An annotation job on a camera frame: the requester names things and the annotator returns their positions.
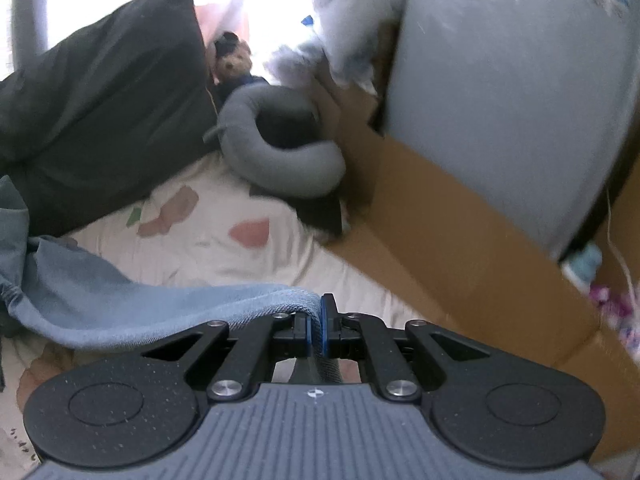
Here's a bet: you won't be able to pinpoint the grey curved neck pillow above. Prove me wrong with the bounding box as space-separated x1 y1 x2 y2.
203 84 346 200

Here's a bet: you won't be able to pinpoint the brown cardboard sheet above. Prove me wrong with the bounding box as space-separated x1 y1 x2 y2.
310 66 639 460

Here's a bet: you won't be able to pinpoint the dark green pillow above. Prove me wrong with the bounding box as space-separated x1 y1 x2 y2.
1 0 218 236

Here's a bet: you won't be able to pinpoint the blue cap detergent bottle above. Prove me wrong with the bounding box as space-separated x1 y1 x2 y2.
561 242 602 296

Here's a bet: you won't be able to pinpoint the blue denim drawstring pants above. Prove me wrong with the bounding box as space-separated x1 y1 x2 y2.
1 177 341 382

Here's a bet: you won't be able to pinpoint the small teddy bear toy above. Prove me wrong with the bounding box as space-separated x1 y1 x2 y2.
212 32 267 101

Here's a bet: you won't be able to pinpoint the white plastic wrapped pillow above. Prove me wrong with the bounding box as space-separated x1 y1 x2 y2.
265 0 406 94

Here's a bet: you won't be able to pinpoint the pink white refill pouch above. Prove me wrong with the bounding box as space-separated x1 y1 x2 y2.
589 285 639 354

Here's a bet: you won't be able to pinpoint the cream bear print bedsheet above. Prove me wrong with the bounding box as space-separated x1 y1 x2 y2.
0 148 436 480

